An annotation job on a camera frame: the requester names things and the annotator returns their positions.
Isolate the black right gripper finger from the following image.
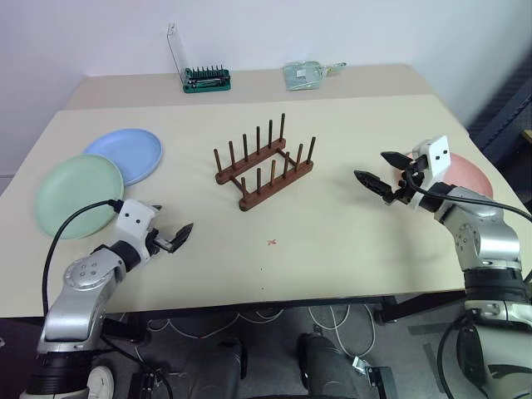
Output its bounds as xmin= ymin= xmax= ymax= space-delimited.
xmin=352 ymin=169 xmax=396 ymax=204
xmin=380 ymin=150 xmax=428 ymax=170

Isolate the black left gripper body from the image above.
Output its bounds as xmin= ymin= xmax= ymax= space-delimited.
xmin=143 ymin=228 xmax=175 ymax=259

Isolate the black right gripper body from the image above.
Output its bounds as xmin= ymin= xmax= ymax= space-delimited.
xmin=391 ymin=165 xmax=426 ymax=206

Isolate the wooden dish rack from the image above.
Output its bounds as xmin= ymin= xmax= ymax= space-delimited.
xmin=212 ymin=112 xmax=318 ymax=213

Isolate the blue plate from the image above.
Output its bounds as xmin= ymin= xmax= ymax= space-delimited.
xmin=82 ymin=128 xmax=164 ymax=187

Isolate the red plate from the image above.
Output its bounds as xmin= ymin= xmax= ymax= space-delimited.
xmin=405 ymin=151 xmax=495 ymax=201

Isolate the green plate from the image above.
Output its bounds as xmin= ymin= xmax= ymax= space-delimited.
xmin=34 ymin=154 xmax=126 ymax=242

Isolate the black office chair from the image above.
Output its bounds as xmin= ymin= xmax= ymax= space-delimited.
xmin=466 ymin=45 xmax=532 ymax=176

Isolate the clear bag with green item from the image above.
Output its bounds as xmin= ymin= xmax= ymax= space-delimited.
xmin=282 ymin=60 xmax=348 ymax=92

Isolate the green screwdriver bit set case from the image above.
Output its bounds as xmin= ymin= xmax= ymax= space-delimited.
xmin=166 ymin=22 xmax=233 ymax=95

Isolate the white round wheel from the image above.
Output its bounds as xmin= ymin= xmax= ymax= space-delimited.
xmin=88 ymin=363 xmax=118 ymax=399

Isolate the dark rounded shape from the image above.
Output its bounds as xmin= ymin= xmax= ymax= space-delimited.
xmin=296 ymin=332 xmax=363 ymax=399

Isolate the black box on floor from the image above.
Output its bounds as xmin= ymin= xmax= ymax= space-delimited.
xmin=364 ymin=365 xmax=397 ymax=399

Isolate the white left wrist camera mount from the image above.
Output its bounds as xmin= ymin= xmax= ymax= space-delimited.
xmin=113 ymin=199 xmax=162 ymax=261

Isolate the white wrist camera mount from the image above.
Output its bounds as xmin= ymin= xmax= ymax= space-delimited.
xmin=408 ymin=135 xmax=452 ymax=209
xmin=113 ymin=199 xmax=162 ymax=261

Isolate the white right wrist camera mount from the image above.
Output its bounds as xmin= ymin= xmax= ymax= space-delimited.
xmin=408 ymin=135 xmax=452 ymax=209

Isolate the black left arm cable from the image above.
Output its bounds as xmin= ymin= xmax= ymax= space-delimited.
xmin=41 ymin=199 xmax=126 ymax=318

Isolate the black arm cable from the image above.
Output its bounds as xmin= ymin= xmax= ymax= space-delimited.
xmin=405 ymin=170 xmax=532 ymax=221
xmin=41 ymin=199 xmax=126 ymax=318

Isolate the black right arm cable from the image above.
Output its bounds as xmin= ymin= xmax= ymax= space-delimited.
xmin=405 ymin=170 xmax=532 ymax=221

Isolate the white cable under table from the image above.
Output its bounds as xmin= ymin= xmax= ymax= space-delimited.
xmin=165 ymin=306 xmax=286 ymax=338
xmin=309 ymin=305 xmax=377 ymax=357

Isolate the black table frame bar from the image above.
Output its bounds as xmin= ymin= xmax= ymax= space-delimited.
xmin=375 ymin=292 xmax=469 ymax=326

